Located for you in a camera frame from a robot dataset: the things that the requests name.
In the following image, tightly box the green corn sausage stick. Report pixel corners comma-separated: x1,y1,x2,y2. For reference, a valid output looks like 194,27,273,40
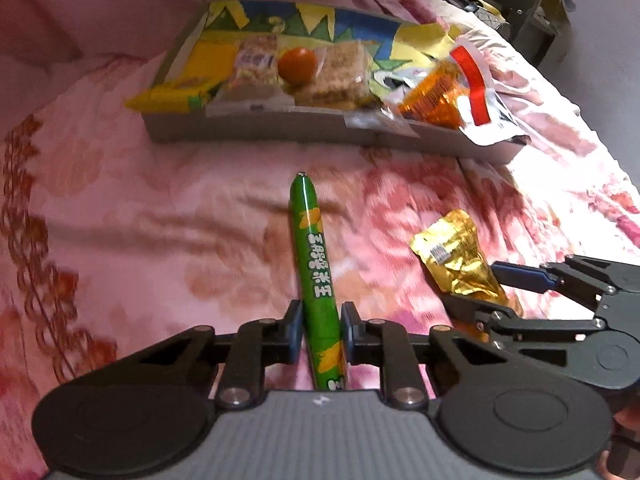
290,172,345,391

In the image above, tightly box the gold foil snack packet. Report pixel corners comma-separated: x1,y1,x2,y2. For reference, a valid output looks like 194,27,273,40
410,209,524,315

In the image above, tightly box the orange snack clear packet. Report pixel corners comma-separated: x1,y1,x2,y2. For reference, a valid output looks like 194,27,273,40
383,38,525,146

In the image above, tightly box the puffed grain bar packet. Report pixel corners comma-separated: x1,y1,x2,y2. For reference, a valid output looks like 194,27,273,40
292,40,378,110

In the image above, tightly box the person's right hand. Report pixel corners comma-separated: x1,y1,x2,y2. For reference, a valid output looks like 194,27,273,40
598,399,640,480

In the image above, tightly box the floral pink bedsheet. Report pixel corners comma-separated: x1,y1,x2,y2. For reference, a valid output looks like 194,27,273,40
1,0,639,479

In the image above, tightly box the colourful cardboard tray box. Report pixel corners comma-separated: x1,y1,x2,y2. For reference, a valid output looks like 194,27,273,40
142,0,528,164

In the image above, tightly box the yellow wafer bar packet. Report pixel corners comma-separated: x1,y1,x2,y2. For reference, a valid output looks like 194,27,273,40
125,77,222,114

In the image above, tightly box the small orange tangerine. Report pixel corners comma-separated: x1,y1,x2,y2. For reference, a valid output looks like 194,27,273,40
278,47,318,87

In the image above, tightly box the small red clear packet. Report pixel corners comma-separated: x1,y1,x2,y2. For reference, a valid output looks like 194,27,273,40
217,35,283,102

